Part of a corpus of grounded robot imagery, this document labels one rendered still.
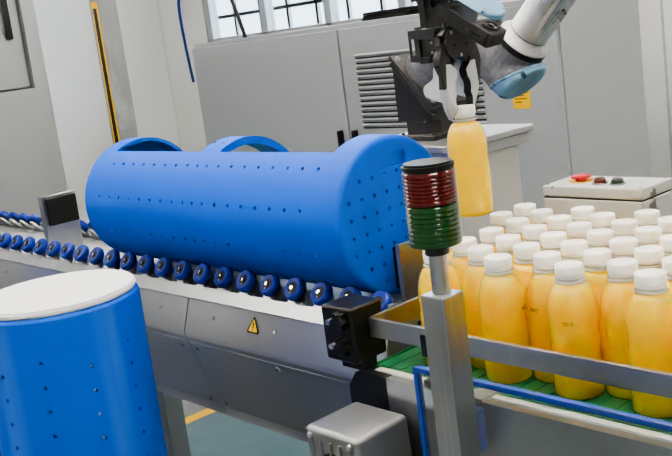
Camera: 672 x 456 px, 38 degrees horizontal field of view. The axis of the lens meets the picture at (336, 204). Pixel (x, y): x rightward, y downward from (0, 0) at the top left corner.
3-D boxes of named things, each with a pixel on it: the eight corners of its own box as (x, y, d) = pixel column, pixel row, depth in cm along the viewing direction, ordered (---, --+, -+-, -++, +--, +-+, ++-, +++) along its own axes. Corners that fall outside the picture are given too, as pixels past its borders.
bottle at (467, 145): (501, 212, 159) (492, 113, 156) (466, 220, 157) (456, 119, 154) (480, 207, 165) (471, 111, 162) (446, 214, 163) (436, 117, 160)
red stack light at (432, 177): (429, 195, 118) (425, 164, 118) (469, 197, 114) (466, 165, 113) (393, 207, 114) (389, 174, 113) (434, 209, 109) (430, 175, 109)
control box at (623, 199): (577, 226, 184) (573, 173, 182) (675, 233, 169) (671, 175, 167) (547, 238, 177) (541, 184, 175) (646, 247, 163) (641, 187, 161)
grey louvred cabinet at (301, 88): (307, 296, 536) (271, 34, 511) (664, 361, 377) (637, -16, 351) (229, 325, 501) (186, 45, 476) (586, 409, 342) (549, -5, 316)
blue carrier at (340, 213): (195, 237, 247) (174, 127, 241) (458, 268, 182) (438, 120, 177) (96, 268, 228) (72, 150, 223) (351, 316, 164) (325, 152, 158)
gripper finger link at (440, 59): (450, 90, 158) (451, 37, 157) (459, 90, 156) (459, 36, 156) (431, 89, 154) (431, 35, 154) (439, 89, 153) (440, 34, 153)
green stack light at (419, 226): (433, 235, 119) (429, 196, 118) (474, 239, 114) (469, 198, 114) (398, 247, 115) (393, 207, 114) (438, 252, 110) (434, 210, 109)
